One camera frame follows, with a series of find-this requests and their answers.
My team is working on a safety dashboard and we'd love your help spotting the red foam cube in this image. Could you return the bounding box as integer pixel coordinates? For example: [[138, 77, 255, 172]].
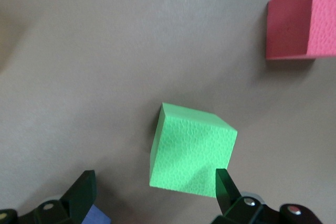
[[265, 0, 336, 60]]

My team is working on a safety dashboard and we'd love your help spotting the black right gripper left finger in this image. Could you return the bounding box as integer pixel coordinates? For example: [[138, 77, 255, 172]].
[[0, 170, 97, 224]]

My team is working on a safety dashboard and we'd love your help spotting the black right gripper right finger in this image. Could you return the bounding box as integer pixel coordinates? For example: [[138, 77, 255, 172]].
[[211, 168, 323, 224]]

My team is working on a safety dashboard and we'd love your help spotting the green foam cube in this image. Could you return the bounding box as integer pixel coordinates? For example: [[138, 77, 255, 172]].
[[149, 102, 238, 198]]

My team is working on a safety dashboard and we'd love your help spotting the purple foam cube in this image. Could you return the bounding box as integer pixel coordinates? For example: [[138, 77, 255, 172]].
[[80, 204, 112, 224]]

